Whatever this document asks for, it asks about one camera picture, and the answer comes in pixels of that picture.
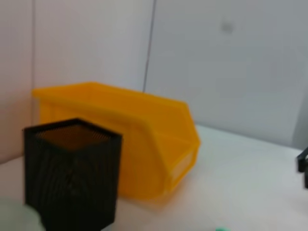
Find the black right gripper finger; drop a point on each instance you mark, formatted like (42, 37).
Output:
(303, 158)
(306, 179)

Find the green utility knife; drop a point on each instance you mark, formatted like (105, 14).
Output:
(222, 229)

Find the black mesh pen holder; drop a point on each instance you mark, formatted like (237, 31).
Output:
(72, 173)

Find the translucent green fruit plate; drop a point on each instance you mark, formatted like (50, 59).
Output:
(16, 214)

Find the yellow plastic storage bin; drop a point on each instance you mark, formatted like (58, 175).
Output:
(134, 125)

